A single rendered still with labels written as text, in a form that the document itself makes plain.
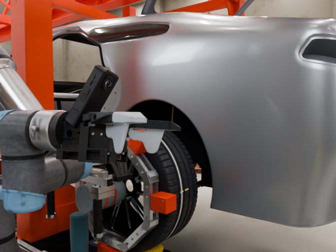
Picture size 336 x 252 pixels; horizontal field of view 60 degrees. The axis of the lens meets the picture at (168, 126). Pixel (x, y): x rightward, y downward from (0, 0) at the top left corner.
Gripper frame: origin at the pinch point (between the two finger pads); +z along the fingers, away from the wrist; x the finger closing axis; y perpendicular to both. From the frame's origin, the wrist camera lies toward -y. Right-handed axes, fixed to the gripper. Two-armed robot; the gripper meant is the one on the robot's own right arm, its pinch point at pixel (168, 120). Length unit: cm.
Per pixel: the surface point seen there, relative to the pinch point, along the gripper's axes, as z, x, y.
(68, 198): -103, -107, 39
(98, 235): -49, -59, 40
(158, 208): -30, -75, 31
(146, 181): -37, -75, 20
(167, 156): -31, -85, 9
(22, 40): -112, -72, -48
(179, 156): -28, -93, 8
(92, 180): -54, -61, 19
